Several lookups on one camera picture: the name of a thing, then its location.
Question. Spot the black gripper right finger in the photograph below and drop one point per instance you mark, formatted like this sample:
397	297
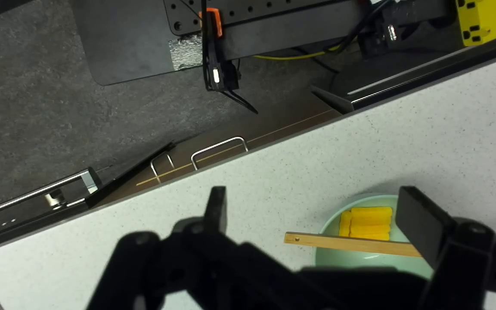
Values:
425	222

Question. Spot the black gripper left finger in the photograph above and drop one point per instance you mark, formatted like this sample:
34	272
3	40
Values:
216	212

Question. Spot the wooden spatula with yellow blade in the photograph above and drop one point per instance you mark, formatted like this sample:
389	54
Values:
352	243

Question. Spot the mint green bowl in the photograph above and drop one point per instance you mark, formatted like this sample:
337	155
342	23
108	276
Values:
361	259

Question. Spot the yellow food pieces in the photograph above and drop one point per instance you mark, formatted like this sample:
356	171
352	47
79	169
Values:
366	222

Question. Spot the yellow power tool box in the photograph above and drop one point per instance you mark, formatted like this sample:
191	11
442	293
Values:
476	21

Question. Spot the silver cabinet door handle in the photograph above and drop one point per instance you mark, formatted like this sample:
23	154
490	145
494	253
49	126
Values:
216	148

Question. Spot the orange handled black clamp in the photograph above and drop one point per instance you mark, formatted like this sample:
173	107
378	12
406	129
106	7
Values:
220	73

